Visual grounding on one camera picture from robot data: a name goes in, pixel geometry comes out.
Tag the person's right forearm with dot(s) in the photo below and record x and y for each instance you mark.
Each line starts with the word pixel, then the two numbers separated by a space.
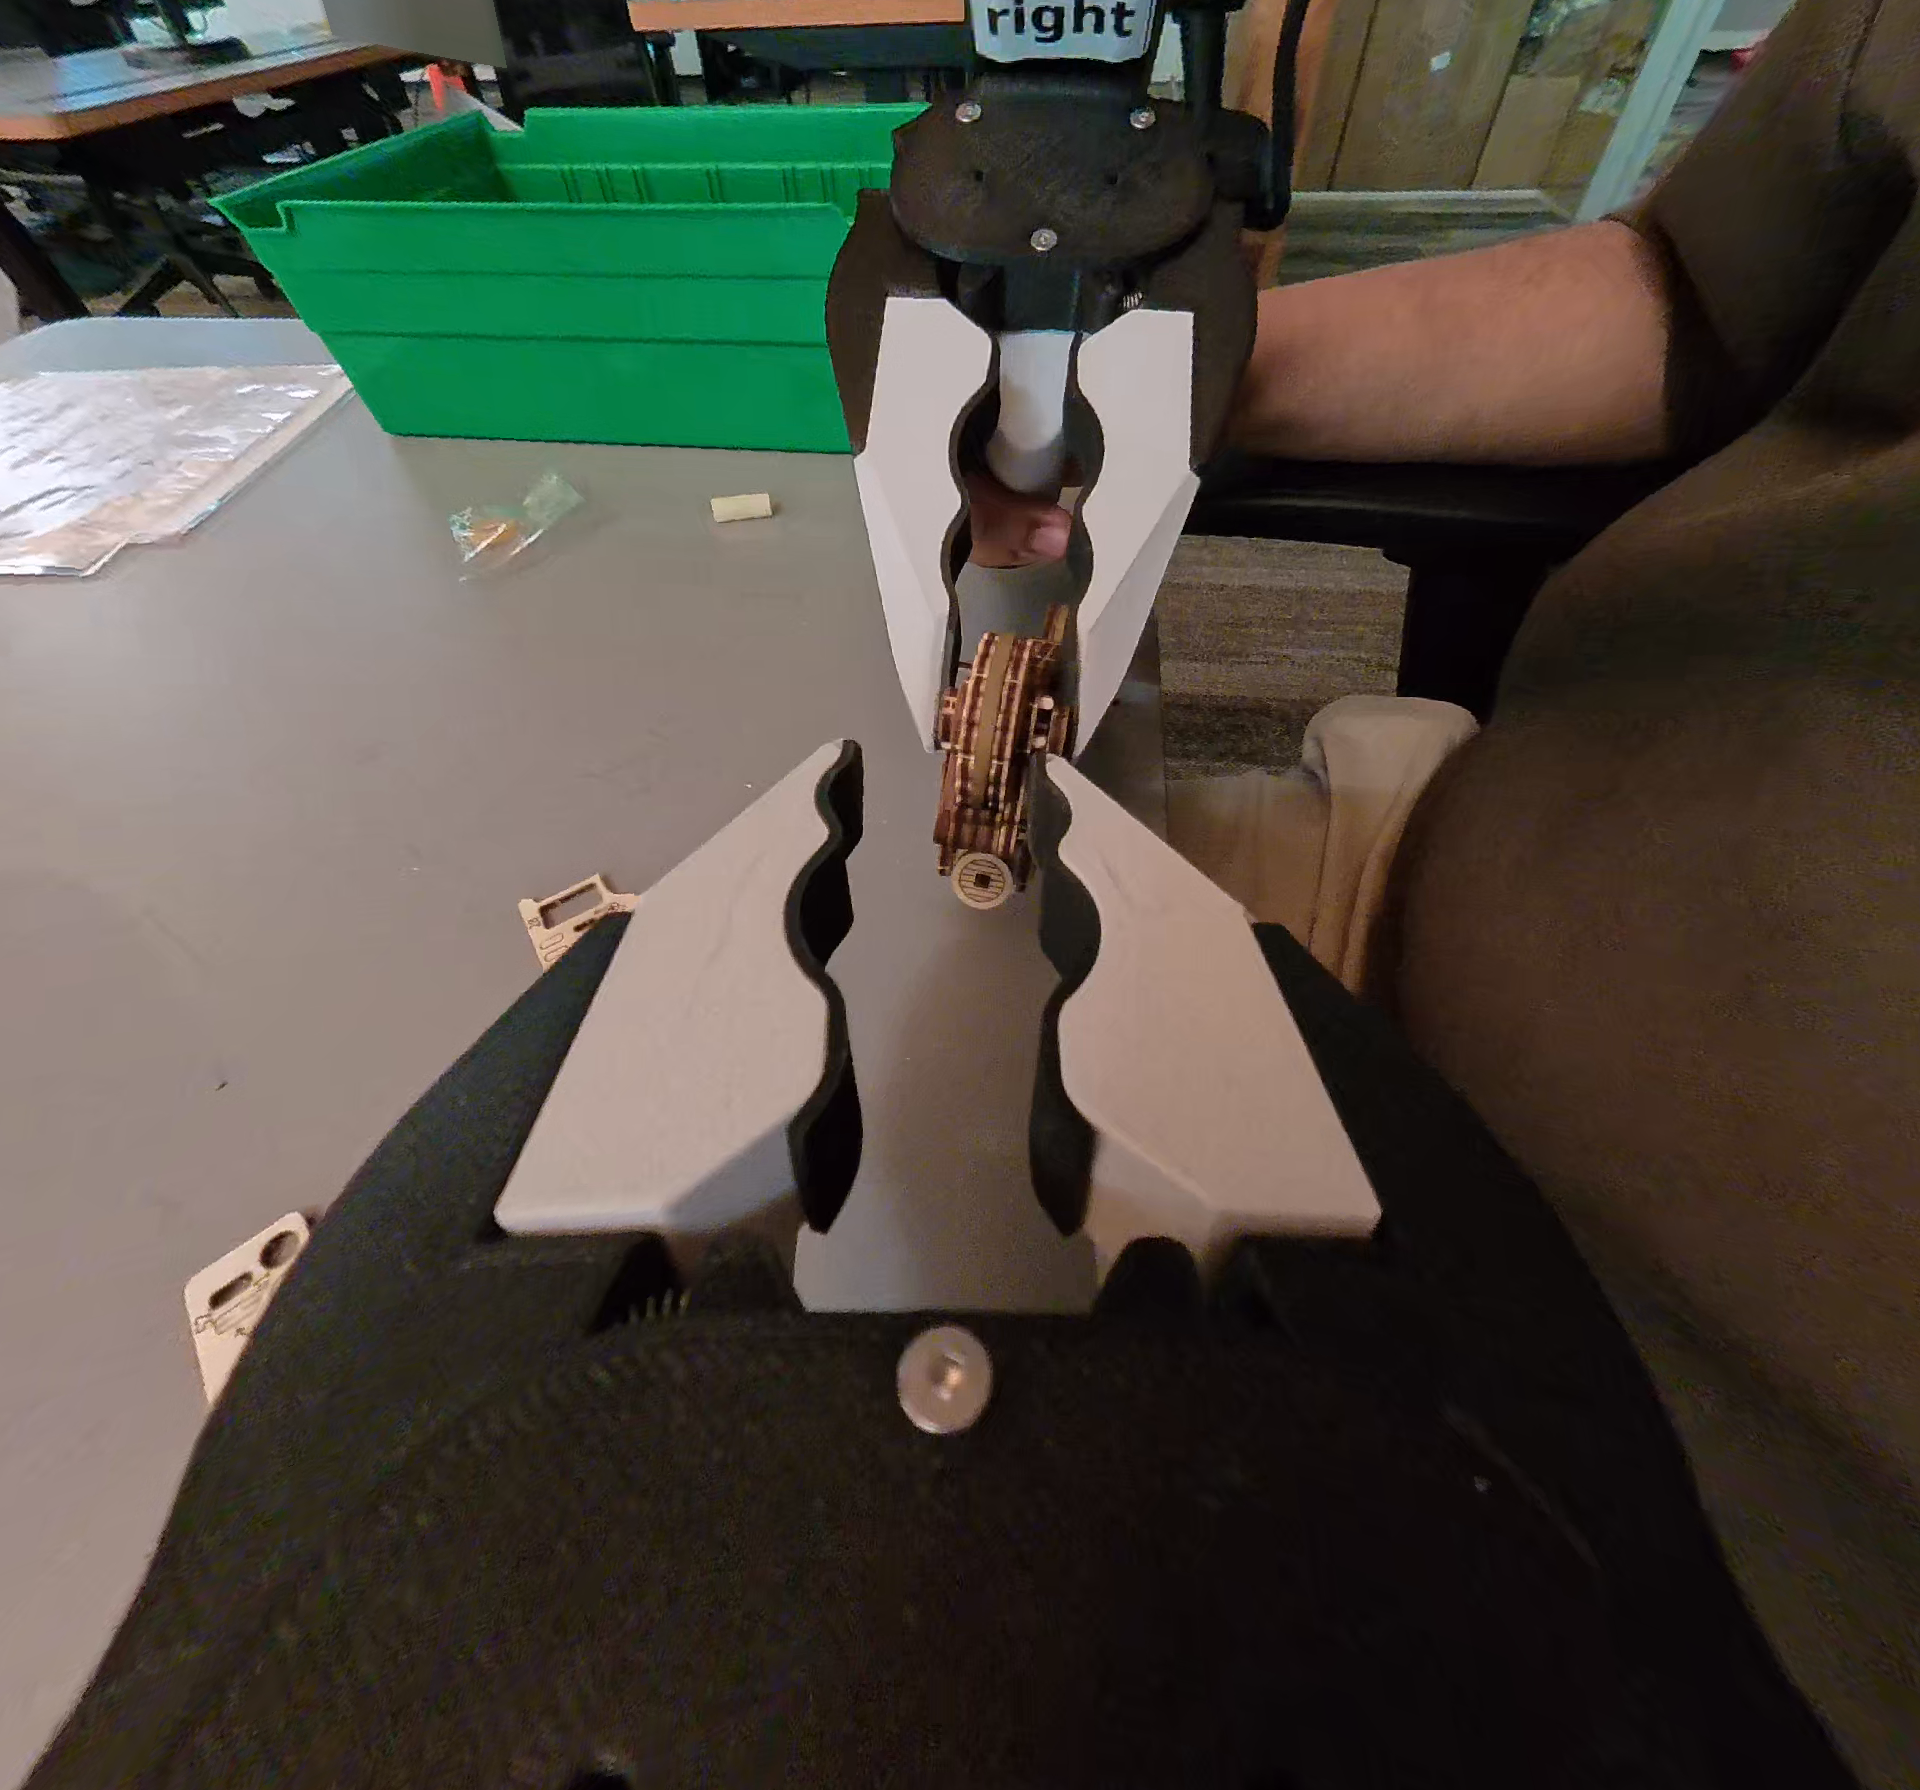
pixel 1455 334

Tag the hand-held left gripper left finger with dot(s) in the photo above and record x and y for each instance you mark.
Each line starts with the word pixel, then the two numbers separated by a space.
pixel 675 1040

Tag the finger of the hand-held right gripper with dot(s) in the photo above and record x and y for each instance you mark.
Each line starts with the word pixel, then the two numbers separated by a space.
pixel 907 468
pixel 1148 468

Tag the small clear plastic bag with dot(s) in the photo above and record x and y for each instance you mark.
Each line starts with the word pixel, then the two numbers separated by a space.
pixel 508 523

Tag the person's right hand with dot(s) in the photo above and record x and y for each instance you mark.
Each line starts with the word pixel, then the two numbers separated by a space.
pixel 1021 530

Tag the black chair armrest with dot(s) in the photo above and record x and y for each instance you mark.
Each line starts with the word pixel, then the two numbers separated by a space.
pixel 1408 516

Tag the grey desk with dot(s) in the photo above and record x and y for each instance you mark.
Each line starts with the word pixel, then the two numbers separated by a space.
pixel 300 799

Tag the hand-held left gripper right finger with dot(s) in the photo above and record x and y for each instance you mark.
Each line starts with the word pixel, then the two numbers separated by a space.
pixel 1199 1056

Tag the small cream peg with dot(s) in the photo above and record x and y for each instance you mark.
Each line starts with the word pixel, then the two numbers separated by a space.
pixel 740 510

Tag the wooden background table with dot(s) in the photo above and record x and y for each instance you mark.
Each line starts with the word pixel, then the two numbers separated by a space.
pixel 794 12
pixel 181 87

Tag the laser-cut wooden sheet piece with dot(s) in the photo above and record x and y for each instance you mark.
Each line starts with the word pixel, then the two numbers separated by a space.
pixel 560 918
pixel 235 1293

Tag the person's beige trousers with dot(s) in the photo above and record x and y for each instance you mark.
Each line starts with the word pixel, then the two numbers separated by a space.
pixel 1320 815

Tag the green plastic bin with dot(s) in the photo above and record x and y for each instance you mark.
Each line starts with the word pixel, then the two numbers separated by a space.
pixel 569 305

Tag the black office chair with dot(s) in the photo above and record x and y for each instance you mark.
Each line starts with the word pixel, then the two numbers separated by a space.
pixel 167 12

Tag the wooden gear model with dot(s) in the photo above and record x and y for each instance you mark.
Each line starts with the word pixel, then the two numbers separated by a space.
pixel 996 757

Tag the silver foil sheet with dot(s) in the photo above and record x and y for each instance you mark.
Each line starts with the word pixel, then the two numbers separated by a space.
pixel 133 463

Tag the person's olive shirt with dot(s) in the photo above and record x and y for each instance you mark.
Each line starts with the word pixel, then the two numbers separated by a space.
pixel 1726 918

